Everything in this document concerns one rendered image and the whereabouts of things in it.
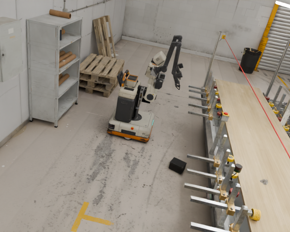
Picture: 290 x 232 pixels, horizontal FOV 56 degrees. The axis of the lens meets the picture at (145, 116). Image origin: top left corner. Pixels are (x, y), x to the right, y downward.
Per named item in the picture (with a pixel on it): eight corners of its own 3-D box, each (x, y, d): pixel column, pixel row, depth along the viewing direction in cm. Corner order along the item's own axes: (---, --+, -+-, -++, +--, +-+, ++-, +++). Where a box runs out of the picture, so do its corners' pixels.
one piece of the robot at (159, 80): (151, 88, 397) (154, 74, 387) (153, 81, 422) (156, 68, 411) (162, 90, 397) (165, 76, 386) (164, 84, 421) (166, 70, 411)
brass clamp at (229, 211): (225, 214, 201) (228, 209, 199) (223, 200, 213) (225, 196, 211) (234, 216, 201) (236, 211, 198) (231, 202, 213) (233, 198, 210)
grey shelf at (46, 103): (29, 121, 425) (26, 19, 351) (55, 98, 504) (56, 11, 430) (56, 127, 423) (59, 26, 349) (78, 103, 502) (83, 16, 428)
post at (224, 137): (209, 173, 287) (223, 135, 264) (209, 171, 290) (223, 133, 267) (212, 173, 287) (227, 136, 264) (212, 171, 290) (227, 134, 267)
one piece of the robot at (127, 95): (112, 126, 422) (119, 76, 382) (120, 111, 470) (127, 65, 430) (133, 131, 420) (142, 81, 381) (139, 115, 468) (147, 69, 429)
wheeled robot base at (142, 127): (106, 134, 425) (107, 120, 413) (116, 115, 481) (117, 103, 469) (147, 144, 421) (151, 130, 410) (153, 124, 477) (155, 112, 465)
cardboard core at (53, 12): (49, 9, 393) (69, 13, 391) (51, 8, 400) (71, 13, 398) (49, 14, 397) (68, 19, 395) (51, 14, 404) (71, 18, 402)
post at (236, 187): (216, 229, 219) (236, 185, 197) (216, 226, 223) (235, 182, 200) (220, 230, 219) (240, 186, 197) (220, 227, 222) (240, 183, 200)
